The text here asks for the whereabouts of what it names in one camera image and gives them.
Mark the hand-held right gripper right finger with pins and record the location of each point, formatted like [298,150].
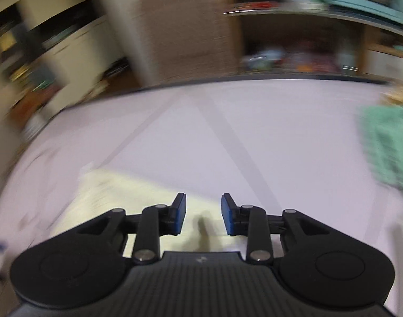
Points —
[228,214]

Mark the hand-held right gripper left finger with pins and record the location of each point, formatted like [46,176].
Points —
[179,213]

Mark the pale yellow towel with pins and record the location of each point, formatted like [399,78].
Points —
[122,191]

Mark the blue and white packet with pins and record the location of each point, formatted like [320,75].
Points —
[264,57]

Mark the green cloth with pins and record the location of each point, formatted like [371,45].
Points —
[390,145]

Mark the chair with quilted beige cover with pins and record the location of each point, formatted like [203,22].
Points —
[185,33]

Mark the white cabinet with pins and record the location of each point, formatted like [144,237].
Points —
[85,49]

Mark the wooden shelf unit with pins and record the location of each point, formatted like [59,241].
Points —
[304,39]

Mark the gold foil packet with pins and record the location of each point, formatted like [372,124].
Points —
[399,95]

